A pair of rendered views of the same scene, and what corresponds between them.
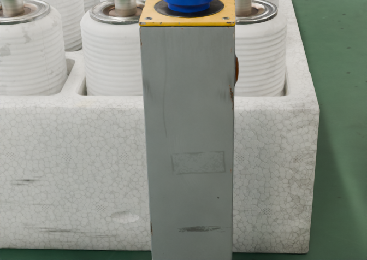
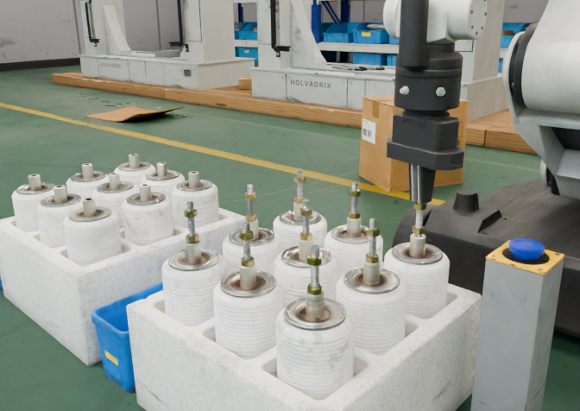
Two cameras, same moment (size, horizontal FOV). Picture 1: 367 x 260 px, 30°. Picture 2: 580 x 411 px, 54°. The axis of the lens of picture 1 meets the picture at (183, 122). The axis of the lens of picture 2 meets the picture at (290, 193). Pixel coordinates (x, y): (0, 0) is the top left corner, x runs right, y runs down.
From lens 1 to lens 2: 75 cm
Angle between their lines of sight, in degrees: 48
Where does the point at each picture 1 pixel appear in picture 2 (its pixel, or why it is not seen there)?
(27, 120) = (375, 393)
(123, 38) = (402, 298)
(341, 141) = not seen: hidden behind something
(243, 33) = (444, 265)
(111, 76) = (393, 330)
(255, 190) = (461, 364)
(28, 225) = not seen: outside the picture
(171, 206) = (533, 385)
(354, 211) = not seen: hidden behind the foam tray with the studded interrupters
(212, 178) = (546, 354)
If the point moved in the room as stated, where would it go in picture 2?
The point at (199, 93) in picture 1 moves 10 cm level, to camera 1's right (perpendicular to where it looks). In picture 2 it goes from (551, 303) to (572, 275)
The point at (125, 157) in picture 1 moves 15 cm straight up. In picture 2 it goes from (416, 384) to (423, 283)
